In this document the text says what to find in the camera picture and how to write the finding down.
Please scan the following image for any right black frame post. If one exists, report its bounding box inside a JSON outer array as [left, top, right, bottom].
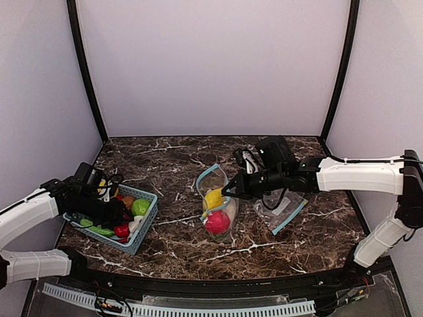
[[320, 0, 360, 143]]

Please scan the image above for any large clear zip bag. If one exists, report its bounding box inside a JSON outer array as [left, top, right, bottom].
[[196, 164, 239, 243]]

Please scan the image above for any light blue plastic basket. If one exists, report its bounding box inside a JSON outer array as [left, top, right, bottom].
[[63, 184, 158, 255]]

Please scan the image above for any small clear zip bag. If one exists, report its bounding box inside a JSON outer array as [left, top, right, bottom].
[[253, 189, 308, 235]]

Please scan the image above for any black frame post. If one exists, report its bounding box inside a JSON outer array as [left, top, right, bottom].
[[66, 0, 108, 144], [320, 0, 360, 143]]

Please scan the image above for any brown toy potato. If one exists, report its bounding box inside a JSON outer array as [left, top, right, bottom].
[[121, 195, 136, 210]]

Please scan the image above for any red toy bell pepper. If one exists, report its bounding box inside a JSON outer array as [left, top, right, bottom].
[[114, 223, 130, 243]]

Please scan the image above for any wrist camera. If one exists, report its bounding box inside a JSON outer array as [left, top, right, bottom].
[[233, 149, 263, 174], [97, 173, 124, 202]]

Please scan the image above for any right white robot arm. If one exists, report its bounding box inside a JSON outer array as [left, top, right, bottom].
[[221, 135, 422, 268]]

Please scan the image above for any white slotted cable duct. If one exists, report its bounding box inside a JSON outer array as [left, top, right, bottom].
[[42, 283, 316, 317]]

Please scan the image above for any left black frame post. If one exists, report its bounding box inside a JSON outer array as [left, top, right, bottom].
[[66, 0, 108, 144]]

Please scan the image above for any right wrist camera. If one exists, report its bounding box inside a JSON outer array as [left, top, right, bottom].
[[233, 149, 263, 174]]

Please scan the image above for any large red toy apple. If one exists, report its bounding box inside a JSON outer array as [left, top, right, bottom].
[[205, 210, 231, 234]]

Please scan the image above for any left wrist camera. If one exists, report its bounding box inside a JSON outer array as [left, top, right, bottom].
[[97, 173, 124, 202]]

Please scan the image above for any yellow toy potato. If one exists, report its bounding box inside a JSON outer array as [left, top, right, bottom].
[[203, 188, 223, 211]]

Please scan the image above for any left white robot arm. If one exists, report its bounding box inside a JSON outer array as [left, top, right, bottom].
[[1, 162, 134, 287]]

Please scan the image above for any yellow toy lemon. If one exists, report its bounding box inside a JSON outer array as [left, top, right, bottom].
[[98, 180, 119, 198]]

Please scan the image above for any green toy cucumber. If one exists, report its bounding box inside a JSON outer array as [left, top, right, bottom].
[[79, 218, 114, 238]]

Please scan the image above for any black front frame rail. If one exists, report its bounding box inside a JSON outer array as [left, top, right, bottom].
[[59, 260, 374, 301]]

